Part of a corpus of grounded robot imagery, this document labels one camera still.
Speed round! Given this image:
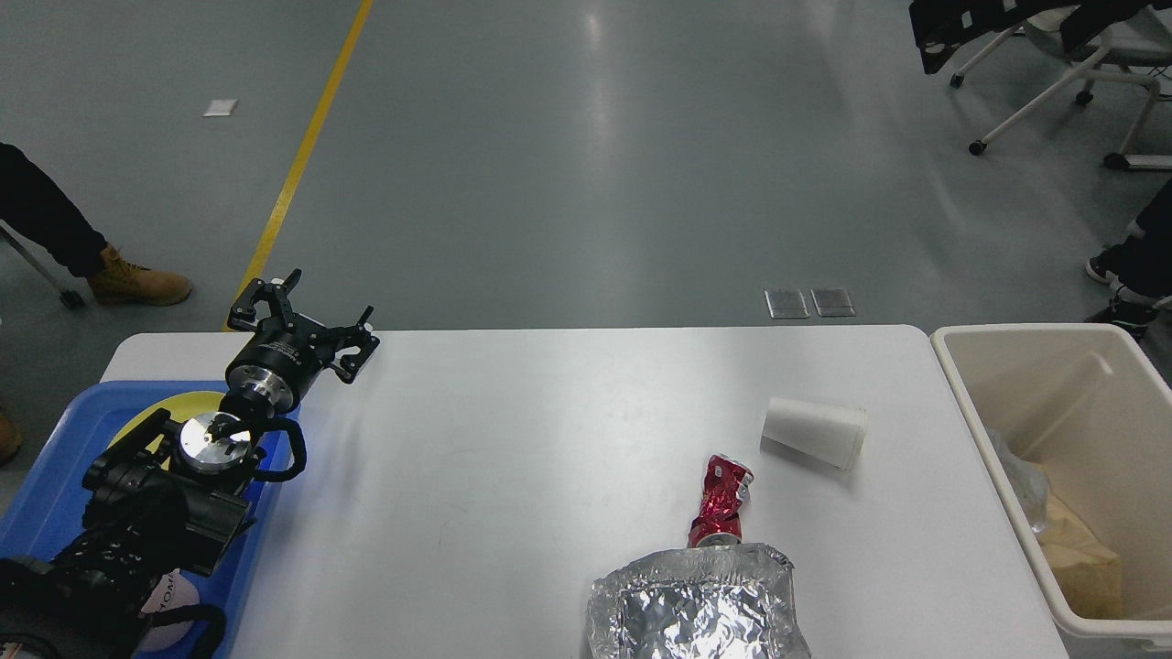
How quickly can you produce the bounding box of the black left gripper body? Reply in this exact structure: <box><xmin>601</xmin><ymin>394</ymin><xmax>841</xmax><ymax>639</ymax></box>
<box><xmin>223</xmin><ymin>322</ymin><xmax>326</xmax><ymax>413</ymax></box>

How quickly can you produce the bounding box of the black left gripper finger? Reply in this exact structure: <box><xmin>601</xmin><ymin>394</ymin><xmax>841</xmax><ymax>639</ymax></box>
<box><xmin>309</xmin><ymin>306</ymin><xmax>380</xmax><ymax>383</ymax></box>
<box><xmin>226</xmin><ymin>269</ymin><xmax>302</xmax><ymax>335</ymax></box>

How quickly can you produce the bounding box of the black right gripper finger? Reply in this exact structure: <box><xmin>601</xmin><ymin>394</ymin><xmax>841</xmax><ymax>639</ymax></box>
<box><xmin>908</xmin><ymin>1</ymin><xmax>1036</xmax><ymax>75</ymax></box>

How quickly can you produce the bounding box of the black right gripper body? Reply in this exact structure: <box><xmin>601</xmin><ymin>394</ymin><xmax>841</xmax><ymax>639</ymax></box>
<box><xmin>1007</xmin><ymin>1</ymin><xmax>1168</xmax><ymax>56</ymax></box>

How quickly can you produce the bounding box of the yellow plate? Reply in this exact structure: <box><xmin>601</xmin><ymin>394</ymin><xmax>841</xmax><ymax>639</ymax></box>
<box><xmin>104</xmin><ymin>390</ymin><xmax>223</xmax><ymax>453</ymax></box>

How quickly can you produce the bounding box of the aluminium foil tray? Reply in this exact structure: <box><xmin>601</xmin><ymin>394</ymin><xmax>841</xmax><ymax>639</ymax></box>
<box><xmin>586</xmin><ymin>543</ymin><xmax>812</xmax><ymax>658</ymax></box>

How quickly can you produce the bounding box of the aluminium foil piece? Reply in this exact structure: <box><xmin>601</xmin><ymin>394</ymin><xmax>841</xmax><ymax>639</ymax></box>
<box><xmin>984</xmin><ymin>427</ymin><xmax>1050</xmax><ymax>535</ymax></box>

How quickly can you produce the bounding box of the brown paper napkin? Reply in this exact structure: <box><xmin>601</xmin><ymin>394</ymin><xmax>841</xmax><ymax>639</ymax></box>
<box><xmin>1037</xmin><ymin>492</ymin><xmax>1124</xmax><ymax>619</ymax></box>

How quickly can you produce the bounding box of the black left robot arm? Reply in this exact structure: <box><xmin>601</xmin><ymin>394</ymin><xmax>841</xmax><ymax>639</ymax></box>
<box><xmin>4</xmin><ymin>270</ymin><xmax>380</xmax><ymax>658</ymax></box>

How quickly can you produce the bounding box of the white office chair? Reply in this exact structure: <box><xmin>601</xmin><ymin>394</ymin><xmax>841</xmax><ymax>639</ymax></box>
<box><xmin>950</xmin><ymin>4</ymin><xmax>1168</xmax><ymax>172</ymax></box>

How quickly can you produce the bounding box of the tan work boot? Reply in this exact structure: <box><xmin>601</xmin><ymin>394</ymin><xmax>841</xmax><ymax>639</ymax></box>
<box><xmin>84</xmin><ymin>243</ymin><xmax>195</xmax><ymax>306</ymax></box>

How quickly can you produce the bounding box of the grey chair leg caster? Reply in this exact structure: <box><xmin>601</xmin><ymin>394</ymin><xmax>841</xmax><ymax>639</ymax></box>
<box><xmin>1</xmin><ymin>225</ymin><xmax>86</xmax><ymax>311</ymax></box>

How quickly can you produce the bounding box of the black trouser leg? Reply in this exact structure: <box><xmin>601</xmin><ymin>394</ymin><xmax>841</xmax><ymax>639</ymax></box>
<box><xmin>1</xmin><ymin>143</ymin><xmax>109</xmax><ymax>278</ymax></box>

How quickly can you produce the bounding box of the pink mug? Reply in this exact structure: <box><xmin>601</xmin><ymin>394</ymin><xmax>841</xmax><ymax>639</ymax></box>
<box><xmin>137</xmin><ymin>570</ymin><xmax>202</xmax><ymax>654</ymax></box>

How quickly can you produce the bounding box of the seated person black shoe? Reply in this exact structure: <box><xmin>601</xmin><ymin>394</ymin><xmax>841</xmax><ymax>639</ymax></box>
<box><xmin>1084</xmin><ymin>243</ymin><xmax>1122</xmax><ymax>285</ymax></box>

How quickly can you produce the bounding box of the blue plastic tray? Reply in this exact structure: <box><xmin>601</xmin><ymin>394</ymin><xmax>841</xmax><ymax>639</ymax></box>
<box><xmin>1</xmin><ymin>380</ymin><xmax>281</xmax><ymax>658</ymax></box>

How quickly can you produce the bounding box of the black green sneaker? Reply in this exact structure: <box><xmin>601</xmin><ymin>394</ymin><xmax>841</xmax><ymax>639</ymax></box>
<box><xmin>1084</xmin><ymin>297</ymin><xmax>1161</xmax><ymax>344</ymax></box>

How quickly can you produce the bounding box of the right floor outlet cover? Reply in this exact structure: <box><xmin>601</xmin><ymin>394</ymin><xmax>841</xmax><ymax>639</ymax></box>
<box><xmin>809</xmin><ymin>287</ymin><xmax>856</xmax><ymax>318</ymax></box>

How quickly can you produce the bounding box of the floor outlet cover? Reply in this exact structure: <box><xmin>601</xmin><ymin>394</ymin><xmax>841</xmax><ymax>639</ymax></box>
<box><xmin>765</xmin><ymin>288</ymin><xmax>809</xmax><ymax>320</ymax></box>
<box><xmin>809</xmin><ymin>287</ymin><xmax>856</xmax><ymax>318</ymax></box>

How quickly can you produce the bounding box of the left floor outlet cover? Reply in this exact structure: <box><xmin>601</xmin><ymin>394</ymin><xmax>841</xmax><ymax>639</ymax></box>
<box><xmin>765</xmin><ymin>288</ymin><xmax>809</xmax><ymax>320</ymax></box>

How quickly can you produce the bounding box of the crushed red soda can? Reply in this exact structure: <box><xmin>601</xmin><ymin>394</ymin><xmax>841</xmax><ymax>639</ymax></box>
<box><xmin>687</xmin><ymin>454</ymin><xmax>754</xmax><ymax>549</ymax></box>

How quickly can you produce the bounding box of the beige plastic bin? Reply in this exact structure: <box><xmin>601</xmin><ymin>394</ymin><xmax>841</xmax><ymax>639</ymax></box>
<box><xmin>931</xmin><ymin>324</ymin><xmax>1171</xmax><ymax>658</ymax></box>

